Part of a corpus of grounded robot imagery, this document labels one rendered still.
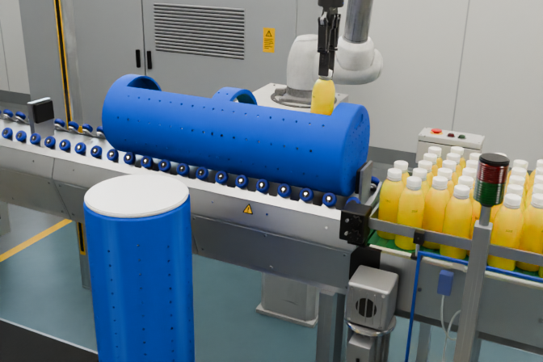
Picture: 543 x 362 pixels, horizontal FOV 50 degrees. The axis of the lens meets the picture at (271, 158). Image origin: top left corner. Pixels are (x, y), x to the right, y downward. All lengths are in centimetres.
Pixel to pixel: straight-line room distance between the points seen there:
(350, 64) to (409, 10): 218
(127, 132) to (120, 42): 215
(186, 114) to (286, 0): 172
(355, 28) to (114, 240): 133
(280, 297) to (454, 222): 141
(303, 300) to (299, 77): 104
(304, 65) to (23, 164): 118
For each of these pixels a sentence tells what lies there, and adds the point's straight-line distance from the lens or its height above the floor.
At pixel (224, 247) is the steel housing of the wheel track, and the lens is 203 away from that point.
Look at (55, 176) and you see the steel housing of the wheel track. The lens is 234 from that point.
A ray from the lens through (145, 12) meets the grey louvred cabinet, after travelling 398.
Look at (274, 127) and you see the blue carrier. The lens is 174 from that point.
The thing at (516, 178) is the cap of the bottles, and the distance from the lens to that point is 171.
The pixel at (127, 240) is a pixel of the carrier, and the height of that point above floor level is 96.
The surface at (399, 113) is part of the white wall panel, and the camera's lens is 472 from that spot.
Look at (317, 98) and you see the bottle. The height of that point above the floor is 125.
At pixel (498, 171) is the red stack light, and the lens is 132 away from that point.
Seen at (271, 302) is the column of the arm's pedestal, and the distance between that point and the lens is 287.
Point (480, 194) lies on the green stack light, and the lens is 134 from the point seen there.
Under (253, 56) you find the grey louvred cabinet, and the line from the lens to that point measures 362.
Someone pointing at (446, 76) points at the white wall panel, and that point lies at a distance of 460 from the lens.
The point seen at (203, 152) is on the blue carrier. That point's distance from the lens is 188.
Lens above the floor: 168
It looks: 20 degrees down
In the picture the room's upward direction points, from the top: 1 degrees clockwise
